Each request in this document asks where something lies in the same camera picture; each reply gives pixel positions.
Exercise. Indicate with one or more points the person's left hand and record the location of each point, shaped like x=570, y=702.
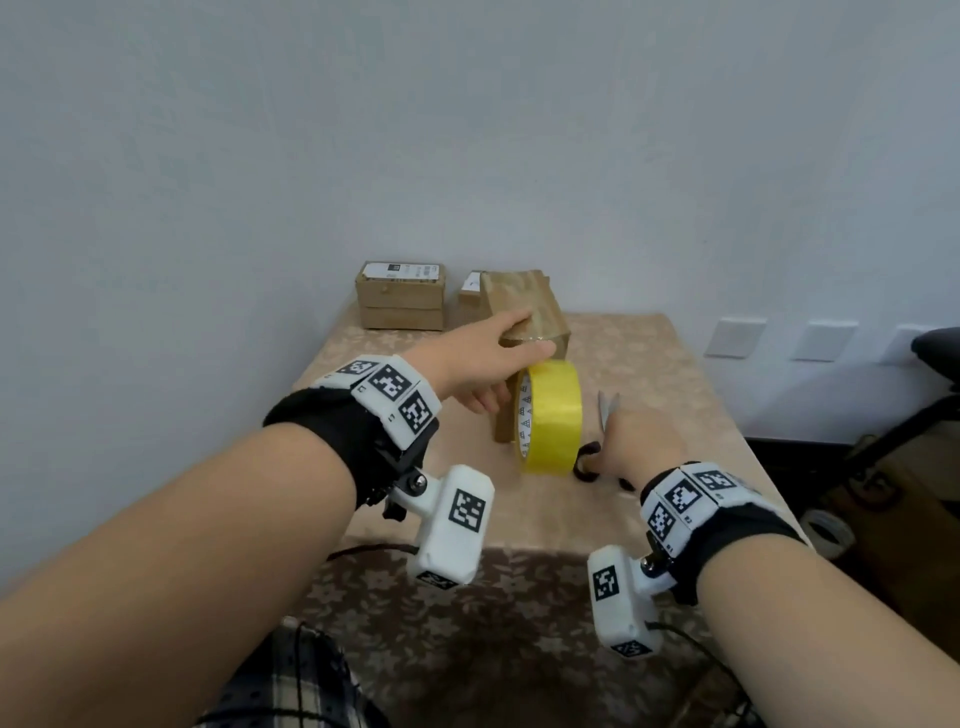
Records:
x=469, y=364

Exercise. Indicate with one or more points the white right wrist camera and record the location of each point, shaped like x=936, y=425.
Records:
x=619, y=592

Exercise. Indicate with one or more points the white wall outlet plate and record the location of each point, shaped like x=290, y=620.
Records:
x=907, y=343
x=826, y=342
x=736, y=337

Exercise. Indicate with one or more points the beige floral tablecloth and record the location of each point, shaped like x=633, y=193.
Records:
x=660, y=375

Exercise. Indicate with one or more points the person's right fingers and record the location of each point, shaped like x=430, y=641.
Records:
x=598, y=459

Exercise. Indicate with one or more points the black office chair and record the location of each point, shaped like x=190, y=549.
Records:
x=934, y=352

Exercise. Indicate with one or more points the white marker band right wrist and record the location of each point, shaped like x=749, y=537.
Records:
x=686, y=499

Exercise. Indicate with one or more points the taped brown cardboard box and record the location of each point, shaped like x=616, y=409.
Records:
x=536, y=307

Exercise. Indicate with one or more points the white marker band left wrist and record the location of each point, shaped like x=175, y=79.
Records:
x=390, y=390

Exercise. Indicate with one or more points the person's right forearm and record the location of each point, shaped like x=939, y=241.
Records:
x=817, y=637

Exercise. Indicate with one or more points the yellow packing tape roll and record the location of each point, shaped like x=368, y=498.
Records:
x=555, y=416

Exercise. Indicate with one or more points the plain flat cardboard box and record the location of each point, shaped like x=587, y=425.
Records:
x=401, y=318

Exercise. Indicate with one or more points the person's right hand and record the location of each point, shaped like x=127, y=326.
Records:
x=645, y=442

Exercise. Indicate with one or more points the person's left thumb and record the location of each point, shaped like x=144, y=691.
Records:
x=478, y=397

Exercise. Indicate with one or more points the small labelled cardboard box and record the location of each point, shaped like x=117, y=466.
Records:
x=471, y=296

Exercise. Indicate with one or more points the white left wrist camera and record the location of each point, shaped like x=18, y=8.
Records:
x=454, y=532

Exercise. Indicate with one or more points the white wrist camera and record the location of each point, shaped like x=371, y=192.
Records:
x=454, y=532
x=619, y=592

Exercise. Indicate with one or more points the labelled flat cardboard box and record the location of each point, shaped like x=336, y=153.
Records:
x=401, y=283

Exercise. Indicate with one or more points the white marker band wrist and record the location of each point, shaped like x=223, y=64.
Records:
x=390, y=390
x=686, y=499

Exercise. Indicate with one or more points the person's left forearm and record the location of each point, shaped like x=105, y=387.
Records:
x=172, y=570

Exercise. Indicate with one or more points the plaid clothing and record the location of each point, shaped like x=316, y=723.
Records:
x=300, y=682

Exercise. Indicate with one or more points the large cardboard box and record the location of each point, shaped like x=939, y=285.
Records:
x=911, y=525

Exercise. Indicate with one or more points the white tape roll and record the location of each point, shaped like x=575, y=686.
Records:
x=831, y=531

